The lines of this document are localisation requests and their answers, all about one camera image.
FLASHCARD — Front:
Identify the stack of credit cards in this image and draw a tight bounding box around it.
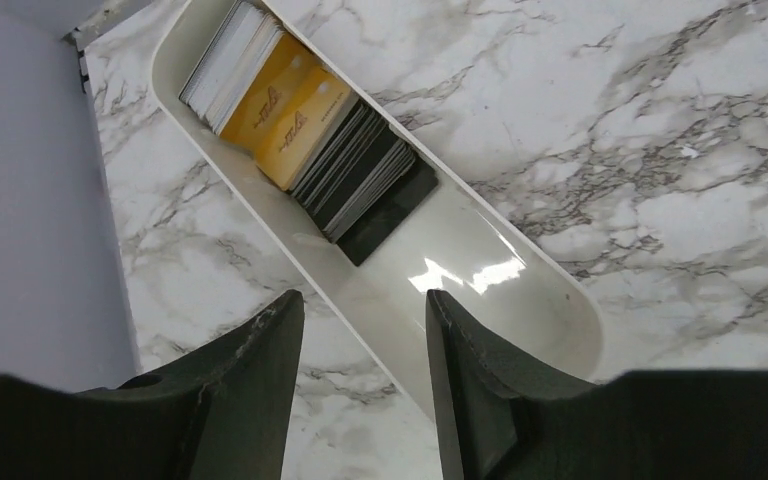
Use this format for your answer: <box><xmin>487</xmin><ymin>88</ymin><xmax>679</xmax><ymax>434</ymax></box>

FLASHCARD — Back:
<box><xmin>179</xmin><ymin>1</ymin><xmax>438</xmax><ymax>265</ymax></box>

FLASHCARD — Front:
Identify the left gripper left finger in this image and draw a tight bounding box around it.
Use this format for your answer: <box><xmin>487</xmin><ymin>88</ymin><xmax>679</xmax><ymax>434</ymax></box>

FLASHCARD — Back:
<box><xmin>0</xmin><ymin>290</ymin><xmax>305</xmax><ymax>479</ymax></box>

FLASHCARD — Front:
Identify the white oblong plastic tray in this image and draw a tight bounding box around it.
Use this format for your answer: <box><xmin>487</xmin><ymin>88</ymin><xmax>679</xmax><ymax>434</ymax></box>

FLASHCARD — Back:
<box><xmin>151</xmin><ymin>1</ymin><xmax>603</xmax><ymax>415</ymax></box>

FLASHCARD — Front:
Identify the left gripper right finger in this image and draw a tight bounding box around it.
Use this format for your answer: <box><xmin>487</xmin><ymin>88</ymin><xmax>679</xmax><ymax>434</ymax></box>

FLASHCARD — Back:
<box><xmin>426</xmin><ymin>290</ymin><xmax>768</xmax><ymax>479</ymax></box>

